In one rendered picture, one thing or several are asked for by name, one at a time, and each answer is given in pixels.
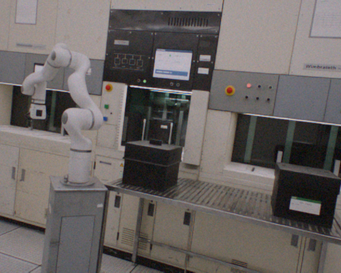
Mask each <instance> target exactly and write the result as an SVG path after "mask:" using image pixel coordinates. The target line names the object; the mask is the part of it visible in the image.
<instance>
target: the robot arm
mask: <svg viewBox="0 0 341 273"><path fill-rule="evenodd" d="M61 66H62V67H67V68H72V69H74V71H75V72H74V73H73V74H72V75H71V76H70V77H69V78H68V87H69V91H70V95H71V97H72V98H73V100H74V101H75V102H76V103H77V104H78V105H79V106H80V107H81V109H78V108H68V109H66V110H65V111H64V113H63V115H62V124H63V126H64V128H65V130H66V131H67V132H68V134H69V136H70V154H69V165H68V174H67V175H64V178H61V179H60V183H61V184H65V185H68V186H75V187H86V186H92V185H94V184H95V181H94V180H92V179H90V178H89V175H90V164H91V154H92V148H93V143H92V141H91V140H90V139H89V138H87V137H85V136H83V134H82V132H81V130H86V131H95V130H98V129H100V128H101V127H102V125H103V116H102V113H101V112H100V110H99V109H98V107H97V105H96V104H95V103H94V101H93V100H92V98H91V97H90V95H89V93H88V90H87V87H86V82H85V75H86V73H87V72H88V70H89V69H90V60H89V58H88V57H87V56H86V55H84V54H81V53H77V52H73V51H69V47H68V46H67V45H66V44H64V43H57V44H56V45H54V47H53V48H52V50H51V52H50V54H49V56H48V58H47V60H46V62H45V65H44V67H43V69H42V70H41V71H37V72H35V73H32V74H30V75H29V76H27V77H26V79H25V80H24V82H23V84H22V87H21V91H22V93H23V94H24V95H32V102H33V103H32V104H31V106H30V111H29V112H28V113H26V114H24V116H25V118H26V119H27V120H28V127H31V120H32V118H34V119H42V121H43V122H42V128H44V127H45V123H46V121H47V120H48V119H49V118H50V117H49V115H47V114H46V107H45V105H44V103H45V97H46V90H47V82H46V81H51V80H53V79H54V77H55V76H56V74H57V72H58V70H59V69H60V67H61ZM28 115H29V117H28ZM46 117H47V118H46Z"/></svg>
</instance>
